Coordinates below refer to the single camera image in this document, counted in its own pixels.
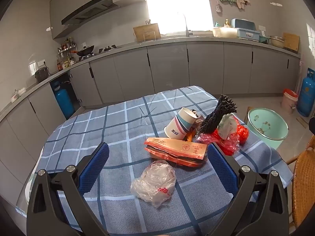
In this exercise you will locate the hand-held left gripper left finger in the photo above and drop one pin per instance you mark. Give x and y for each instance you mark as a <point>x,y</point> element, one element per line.
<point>94,167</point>

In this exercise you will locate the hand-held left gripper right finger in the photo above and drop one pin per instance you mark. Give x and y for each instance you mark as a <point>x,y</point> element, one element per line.
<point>221,169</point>

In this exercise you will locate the red plastic bag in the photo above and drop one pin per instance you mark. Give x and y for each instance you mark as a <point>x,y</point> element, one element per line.
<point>242,134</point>

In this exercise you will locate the white plastic bag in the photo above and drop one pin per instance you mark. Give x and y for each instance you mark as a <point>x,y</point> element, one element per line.
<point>226,126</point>

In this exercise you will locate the orange paper package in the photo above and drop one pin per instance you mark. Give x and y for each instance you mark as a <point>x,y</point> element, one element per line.
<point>177,147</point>

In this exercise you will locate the mint green bin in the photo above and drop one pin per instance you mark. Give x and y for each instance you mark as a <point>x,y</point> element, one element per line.
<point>260,132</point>

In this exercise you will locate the striped paper cup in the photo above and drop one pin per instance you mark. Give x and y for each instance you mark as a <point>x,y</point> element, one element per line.
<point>179,125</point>

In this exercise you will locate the clear plastic bag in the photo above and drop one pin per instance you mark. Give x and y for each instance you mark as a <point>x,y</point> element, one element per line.
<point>155,179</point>

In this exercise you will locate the blue checked tablecloth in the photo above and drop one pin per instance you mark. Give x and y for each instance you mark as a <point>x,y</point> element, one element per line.
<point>110,127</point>

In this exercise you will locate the plaid cloth rag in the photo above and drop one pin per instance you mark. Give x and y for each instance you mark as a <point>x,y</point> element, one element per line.
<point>198,122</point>

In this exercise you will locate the brown cardboard piece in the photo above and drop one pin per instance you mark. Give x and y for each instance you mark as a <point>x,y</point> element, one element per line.
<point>247,115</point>

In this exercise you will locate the blue gas cylinder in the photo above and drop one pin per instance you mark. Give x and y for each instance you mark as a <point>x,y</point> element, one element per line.
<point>64,100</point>
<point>306,93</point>

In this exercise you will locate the wicker chair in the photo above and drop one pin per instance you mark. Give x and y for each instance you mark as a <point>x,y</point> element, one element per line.
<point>304,184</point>

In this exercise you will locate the pink bucket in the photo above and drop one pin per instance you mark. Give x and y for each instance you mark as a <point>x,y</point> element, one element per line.
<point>289,103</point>

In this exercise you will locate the dark rice cooker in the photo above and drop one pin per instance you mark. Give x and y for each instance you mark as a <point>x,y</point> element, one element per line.
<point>41,75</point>

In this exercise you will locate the grey kitchen counter cabinets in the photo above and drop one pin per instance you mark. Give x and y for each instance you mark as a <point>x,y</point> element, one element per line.
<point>167,68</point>

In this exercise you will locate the black wok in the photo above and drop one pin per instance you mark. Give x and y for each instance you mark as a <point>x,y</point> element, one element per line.
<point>85,50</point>

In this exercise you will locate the gas stove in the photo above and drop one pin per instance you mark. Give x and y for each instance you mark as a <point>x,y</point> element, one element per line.
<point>108,49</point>

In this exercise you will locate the spice rack with bottles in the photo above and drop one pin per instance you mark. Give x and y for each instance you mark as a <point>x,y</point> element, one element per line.
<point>66,51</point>

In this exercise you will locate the green tray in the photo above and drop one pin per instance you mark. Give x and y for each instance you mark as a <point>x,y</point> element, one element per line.
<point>263,40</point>

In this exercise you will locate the white plastic tub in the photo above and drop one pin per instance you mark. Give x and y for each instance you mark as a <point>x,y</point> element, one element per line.
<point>224,32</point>

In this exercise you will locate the metal basin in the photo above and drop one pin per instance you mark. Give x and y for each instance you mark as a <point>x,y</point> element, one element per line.
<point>276,41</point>

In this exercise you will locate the blue dish rack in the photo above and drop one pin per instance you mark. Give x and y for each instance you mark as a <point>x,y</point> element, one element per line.
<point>246,32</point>

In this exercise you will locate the metal faucet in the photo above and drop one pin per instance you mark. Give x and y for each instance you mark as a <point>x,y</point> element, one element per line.
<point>187,30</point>

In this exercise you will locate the soap dispenser bottle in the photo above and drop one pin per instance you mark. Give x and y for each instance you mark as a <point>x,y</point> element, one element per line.
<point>227,24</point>

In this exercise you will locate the brown wooden board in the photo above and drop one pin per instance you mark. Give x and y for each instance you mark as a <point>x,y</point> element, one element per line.
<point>291,41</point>

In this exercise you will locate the wooden cutting board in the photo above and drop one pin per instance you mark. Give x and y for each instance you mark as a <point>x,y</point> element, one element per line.
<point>145,29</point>

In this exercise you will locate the range hood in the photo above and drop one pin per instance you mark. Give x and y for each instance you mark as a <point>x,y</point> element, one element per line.
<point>88,11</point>

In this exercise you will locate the steel wool scrubber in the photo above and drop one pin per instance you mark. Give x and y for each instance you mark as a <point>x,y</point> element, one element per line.
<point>219,8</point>

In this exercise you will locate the beige gloves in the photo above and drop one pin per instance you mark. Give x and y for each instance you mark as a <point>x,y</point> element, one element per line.
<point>242,3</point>

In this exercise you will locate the bright window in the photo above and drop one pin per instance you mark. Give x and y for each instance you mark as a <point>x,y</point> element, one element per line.
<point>177,5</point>

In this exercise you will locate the white wall hook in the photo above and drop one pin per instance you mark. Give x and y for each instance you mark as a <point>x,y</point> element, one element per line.
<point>276,4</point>

